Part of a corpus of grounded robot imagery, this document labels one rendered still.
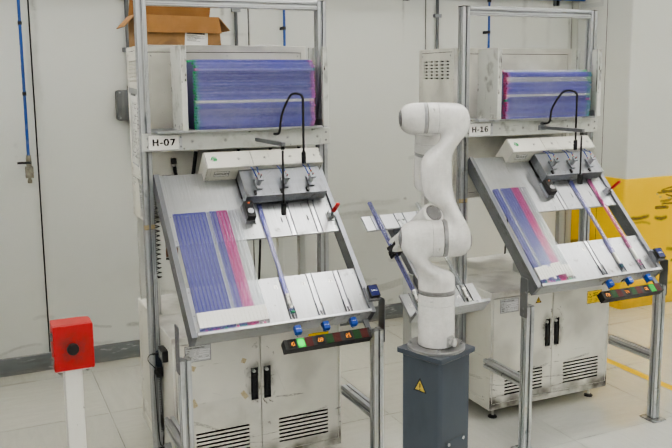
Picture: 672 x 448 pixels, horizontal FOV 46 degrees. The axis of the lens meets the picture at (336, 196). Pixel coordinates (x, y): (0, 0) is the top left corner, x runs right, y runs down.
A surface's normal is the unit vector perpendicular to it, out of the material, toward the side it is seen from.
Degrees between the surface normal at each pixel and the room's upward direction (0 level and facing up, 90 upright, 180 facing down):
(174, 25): 80
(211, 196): 45
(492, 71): 90
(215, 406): 90
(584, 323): 90
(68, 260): 90
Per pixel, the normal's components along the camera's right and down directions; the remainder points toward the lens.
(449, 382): 0.70, 0.10
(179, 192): 0.29, -0.61
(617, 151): -0.91, 0.07
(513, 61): 0.42, 0.13
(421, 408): -0.71, 0.11
